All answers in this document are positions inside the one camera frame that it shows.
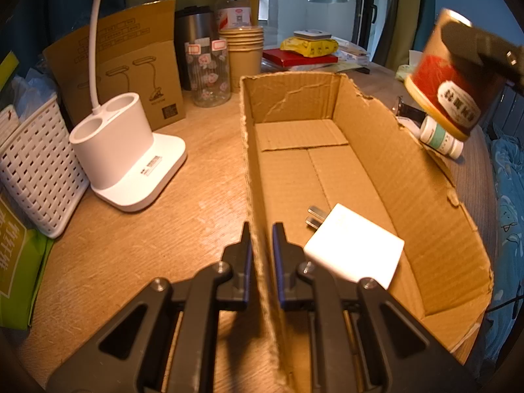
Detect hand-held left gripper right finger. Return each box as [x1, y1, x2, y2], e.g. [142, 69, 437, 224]
[272, 222, 481, 393]

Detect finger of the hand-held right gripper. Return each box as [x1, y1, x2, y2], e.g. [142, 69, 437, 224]
[442, 20, 524, 78]

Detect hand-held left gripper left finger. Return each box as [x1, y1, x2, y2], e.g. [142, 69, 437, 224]
[46, 221, 253, 393]

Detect red and gold tin can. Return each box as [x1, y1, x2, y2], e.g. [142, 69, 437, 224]
[404, 7, 506, 142]

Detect white plug charger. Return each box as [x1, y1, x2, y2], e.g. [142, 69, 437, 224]
[304, 202, 405, 291]

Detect white pill bottle green label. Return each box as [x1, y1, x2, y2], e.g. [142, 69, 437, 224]
[420, 115, 464, 159]

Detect brown cardboard box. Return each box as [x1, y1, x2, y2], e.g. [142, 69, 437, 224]
[238, 71, 494, 393]

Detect white tissue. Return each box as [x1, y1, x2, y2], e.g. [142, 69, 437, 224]
[395, 49, 426, 83]

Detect olive curtain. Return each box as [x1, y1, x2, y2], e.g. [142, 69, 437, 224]
[383, 0, 424, 70]

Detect white paper carton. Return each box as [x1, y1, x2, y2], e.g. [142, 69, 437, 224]
[338, 43, 369, 64]

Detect white gooseneck desk lamp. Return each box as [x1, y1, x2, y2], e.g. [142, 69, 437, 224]
[69, 0, 188, 214]

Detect small white grey box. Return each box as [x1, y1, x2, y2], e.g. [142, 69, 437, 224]
[293, 28, 333, 42]

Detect yellow snack packet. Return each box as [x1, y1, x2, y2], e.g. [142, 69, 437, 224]
[279, 36, 339, 58]

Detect blue printed bedding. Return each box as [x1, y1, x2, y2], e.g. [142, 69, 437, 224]
[489, 131, 524, 316]

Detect red book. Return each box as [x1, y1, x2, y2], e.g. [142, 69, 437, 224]
[262, 48, 340, 67]

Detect floral ribbed glass cup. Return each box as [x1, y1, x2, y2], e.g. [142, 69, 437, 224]
[184, 37, 232, 108]

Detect stack of brown paper cups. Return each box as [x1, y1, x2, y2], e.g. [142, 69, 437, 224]
[218, 26, 265, 93]

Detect green printed packet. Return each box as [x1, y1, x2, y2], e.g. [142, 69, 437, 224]
[0, 190, 55, 330]

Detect white woven plastic basket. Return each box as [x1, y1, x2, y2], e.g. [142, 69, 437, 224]
[0, 92, 91, 239]

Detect clear plastic water bottle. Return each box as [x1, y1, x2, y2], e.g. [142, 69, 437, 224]
[215, 0, 252, 33]

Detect steel thermos black lid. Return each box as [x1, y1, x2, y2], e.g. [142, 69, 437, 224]
[175, 5, 214, 91]

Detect brown cardboard lamp packaging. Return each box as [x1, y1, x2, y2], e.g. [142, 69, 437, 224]
[42, 0, 187, 132]

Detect clear plastic bag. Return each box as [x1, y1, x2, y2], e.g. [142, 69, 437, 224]
[10, 67, 58, 121]

